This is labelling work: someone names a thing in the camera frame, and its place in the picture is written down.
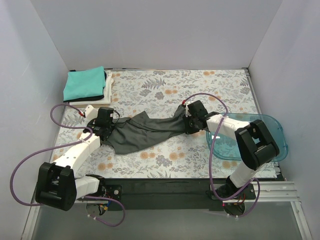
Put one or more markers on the floral patterned table mat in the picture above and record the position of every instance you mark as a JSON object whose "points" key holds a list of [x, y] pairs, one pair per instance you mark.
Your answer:
{"points": [[159, 93]]}

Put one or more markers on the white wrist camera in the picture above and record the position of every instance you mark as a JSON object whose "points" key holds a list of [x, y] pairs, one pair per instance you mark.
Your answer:
{"points": [[90, 112], [186, 104]]}

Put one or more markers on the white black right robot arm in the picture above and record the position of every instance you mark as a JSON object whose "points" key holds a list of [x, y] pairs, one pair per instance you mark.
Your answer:
{"points": [[255, 143]]}

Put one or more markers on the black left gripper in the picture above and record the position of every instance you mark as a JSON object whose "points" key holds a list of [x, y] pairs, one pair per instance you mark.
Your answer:
{"points": [[105, 130]]}

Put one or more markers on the folded beige t shirt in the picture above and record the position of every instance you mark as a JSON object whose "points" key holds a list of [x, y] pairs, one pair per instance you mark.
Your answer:
{"points": [[93, 105]]}

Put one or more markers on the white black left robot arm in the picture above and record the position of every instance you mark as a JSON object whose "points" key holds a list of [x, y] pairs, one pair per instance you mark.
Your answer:
{"points": [[67, 165]]}

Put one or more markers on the folded black t shirt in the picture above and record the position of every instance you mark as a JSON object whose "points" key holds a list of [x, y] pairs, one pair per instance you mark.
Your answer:
{"points": [[85, 99]]}

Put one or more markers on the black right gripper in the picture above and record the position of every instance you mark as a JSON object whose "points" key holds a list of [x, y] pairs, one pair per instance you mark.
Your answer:
{"points": [[188, 122]]}

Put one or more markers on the dark grey t shirt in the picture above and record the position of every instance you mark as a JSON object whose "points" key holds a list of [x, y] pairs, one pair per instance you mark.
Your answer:
{"points": [[141, 132]]}

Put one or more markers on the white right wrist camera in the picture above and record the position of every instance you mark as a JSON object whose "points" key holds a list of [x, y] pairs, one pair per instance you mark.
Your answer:
{"points": [[186, 104]]}

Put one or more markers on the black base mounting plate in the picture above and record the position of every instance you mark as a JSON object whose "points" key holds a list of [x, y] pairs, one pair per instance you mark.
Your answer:
{"points": [[132, 194]]}

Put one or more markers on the folded white t shirt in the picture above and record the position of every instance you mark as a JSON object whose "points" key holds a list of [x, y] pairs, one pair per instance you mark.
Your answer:
{"points": [[107, 92]]}

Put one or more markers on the aluminium frame rail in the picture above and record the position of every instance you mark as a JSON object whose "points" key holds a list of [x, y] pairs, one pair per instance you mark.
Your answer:
{"points": [[273, 212]]}

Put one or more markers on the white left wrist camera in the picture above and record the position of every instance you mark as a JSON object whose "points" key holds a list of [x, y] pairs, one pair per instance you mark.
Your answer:
{"points": [[90, 112]]}

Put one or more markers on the teal transparent plastic bin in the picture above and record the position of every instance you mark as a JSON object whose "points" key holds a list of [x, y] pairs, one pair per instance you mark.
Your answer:
{"points": [[226, 148]]}

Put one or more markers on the folded teal t shirt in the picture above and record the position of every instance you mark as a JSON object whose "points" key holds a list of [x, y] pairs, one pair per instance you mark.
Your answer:
{"points": [[84, 83]]}

